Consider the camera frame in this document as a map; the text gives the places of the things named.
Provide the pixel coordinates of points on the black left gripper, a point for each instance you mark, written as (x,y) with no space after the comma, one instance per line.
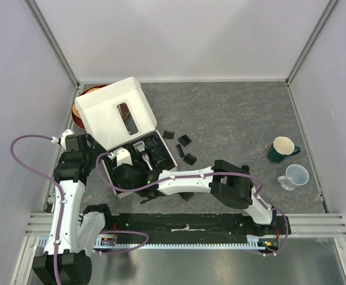
(96,151)

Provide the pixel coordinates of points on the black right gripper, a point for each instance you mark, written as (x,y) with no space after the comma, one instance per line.
(132,166)

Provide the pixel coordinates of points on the small black clipper attachment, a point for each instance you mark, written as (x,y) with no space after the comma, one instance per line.
(180,150)

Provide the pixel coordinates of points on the white cardboard clipper box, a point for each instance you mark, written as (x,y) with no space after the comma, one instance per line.
(117,114)

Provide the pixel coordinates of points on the black comb guard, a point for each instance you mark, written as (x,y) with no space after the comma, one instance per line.
(187,196)
(168,134)
(184,140)
(190,159)

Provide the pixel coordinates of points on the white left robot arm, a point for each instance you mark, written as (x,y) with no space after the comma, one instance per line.
(66,258)

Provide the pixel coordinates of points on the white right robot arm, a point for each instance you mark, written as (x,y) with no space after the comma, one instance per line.
(231,185)

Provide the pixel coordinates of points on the black plastic box tray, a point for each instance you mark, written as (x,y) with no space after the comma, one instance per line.
(159,154)

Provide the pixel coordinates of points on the red wooden bowl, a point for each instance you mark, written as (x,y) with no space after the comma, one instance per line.
(75,114)

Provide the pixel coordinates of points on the green ceramic mug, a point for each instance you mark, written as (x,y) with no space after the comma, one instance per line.
(281,148)

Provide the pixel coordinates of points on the clear plastic measuring cup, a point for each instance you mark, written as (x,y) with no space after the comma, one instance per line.
(294,177)

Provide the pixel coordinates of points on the aluminium front frame rail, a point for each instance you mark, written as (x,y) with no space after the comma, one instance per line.
(324,225)

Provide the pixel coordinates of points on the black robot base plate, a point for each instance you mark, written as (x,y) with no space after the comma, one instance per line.
(193,229)

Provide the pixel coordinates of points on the grey slotted cable duct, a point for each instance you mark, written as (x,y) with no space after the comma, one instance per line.
(251,244)

